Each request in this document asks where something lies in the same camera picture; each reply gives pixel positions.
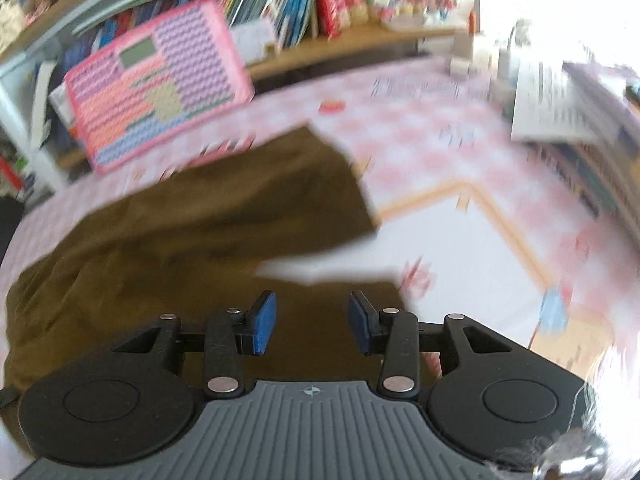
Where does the stack of books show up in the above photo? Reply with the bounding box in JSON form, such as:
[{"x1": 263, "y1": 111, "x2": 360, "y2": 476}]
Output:
[{"x1": 525, "y1": 62, "x2": 640, "y2": 233}]

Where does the small white card box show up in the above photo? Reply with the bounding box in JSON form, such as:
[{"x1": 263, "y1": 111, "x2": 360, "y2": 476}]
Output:
[{"x1": 230, "y1": 20, "x2": 279, "y2": 67}]

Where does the group of small white boxes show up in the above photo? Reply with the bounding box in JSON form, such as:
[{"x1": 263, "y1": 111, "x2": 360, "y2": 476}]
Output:
[{"x1": 449, "y1": 30, "x2": 517, "y2": 82}]

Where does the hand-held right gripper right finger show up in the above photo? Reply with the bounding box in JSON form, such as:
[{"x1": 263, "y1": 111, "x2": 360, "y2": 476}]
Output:
[{"x1": 347, "y1": 290, "x2": 517, "y2": 402}]

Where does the brown velvet garment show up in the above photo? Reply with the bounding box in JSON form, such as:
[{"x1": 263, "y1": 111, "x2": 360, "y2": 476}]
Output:
[{"x1": 2, "y1": 125, "x2": 416, "y2": 397}]

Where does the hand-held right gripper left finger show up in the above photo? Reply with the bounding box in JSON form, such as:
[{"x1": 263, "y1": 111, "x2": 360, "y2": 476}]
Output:
[{"x1": 111, "y1": 290, "x2": 278, "y2": 402}]

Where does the white printed paper sheet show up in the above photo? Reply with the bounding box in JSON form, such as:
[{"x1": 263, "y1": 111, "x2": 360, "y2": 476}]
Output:
[{"x1": 510, "y1": 57, "x2": 601, "y2": 143}]

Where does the pink printed tablecloth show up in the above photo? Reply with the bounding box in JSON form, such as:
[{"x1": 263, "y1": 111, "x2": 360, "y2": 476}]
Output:
[{"x1": 0, "y1": 55, "x2": 628, "y2": 461}]

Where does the row of upright books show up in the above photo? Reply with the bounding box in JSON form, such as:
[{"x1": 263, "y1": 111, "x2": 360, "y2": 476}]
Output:
[{"x1": 220, "y1": 0, "x2": 321, "y2": 50}]

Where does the pink toy learning tablet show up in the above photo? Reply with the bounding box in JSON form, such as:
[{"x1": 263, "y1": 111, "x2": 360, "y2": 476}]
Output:
[{"x1": 64, "y1": 0, "x2": 256, "y2": 177}]

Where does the thick red book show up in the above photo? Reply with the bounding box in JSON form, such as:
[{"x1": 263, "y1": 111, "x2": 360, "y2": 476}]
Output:
[{"x1": 315, "y1": 0, "x2": 347, "y2": 39}]

